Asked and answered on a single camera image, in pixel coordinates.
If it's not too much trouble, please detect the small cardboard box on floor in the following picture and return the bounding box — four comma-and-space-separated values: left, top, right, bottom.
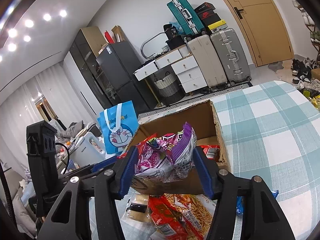
311, 68, 320, 81

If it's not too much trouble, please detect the black refrigerator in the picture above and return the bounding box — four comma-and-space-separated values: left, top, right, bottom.
97, 41, 157, 114

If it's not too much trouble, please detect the woven laundry basket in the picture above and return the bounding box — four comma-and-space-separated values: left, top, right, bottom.
154, 72, 184, 106

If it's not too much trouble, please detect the beige suitcase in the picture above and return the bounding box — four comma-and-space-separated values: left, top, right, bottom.
188, 35, 227, 88

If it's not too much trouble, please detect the oval mirror frame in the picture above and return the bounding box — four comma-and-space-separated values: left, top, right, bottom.
140, 32, 168, 60

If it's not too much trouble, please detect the metal shoe rack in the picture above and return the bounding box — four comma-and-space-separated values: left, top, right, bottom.
291, 0, 319, 63

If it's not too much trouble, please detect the blue Oreo cookie pack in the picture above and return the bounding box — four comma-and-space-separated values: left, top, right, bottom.
236, 190, 279, 216

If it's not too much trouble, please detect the brown cardboard SF box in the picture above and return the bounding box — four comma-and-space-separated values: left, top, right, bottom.
128, 100, 230, 195

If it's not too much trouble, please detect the silver suitcase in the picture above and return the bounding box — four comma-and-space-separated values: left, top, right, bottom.
210, 28, 251, 86

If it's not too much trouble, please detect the white appliance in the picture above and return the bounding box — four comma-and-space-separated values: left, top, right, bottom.
70, 132, 106, 167

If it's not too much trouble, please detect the dark glass cabinet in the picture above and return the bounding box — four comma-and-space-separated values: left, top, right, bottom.
69, 26, 113, 109

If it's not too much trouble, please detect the yellow black shoe box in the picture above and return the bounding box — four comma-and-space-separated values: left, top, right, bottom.
208, 20, 228, 33

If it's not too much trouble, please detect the red cracker snack bag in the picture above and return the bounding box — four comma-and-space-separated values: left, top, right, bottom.
200, 145, 220, 162

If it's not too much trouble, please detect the purple white snack bag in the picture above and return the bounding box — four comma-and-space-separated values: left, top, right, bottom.
135, 122, 197, 183

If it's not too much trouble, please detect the black red shoe box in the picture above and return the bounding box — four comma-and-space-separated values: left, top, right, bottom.
194, 2, 215, 20

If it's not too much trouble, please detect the black bin with yellow bags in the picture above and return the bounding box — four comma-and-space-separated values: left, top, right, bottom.
297, 87, 320, 110

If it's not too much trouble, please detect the red orange noodle snack bag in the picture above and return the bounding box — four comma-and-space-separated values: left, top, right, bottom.
148, 193, 216, 239

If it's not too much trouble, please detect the checkered teal tablecloth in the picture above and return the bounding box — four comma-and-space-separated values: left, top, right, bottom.
117, 80, 320, 240

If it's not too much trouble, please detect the teal suitcase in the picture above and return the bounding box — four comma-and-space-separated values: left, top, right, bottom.
167, 0, 206, 36

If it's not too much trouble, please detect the wooden door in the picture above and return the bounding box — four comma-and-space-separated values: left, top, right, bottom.
224, 0, 293, 67

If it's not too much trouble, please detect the blue Doraemon tote bag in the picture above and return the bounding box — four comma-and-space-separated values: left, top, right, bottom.
98, 101, 138, 154

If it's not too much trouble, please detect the white drawer desk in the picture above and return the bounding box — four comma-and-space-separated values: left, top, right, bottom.
134, 45, 208, 93

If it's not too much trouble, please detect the white red noodle snack bag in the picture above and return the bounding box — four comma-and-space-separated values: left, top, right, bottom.
120, 189, 156, 239

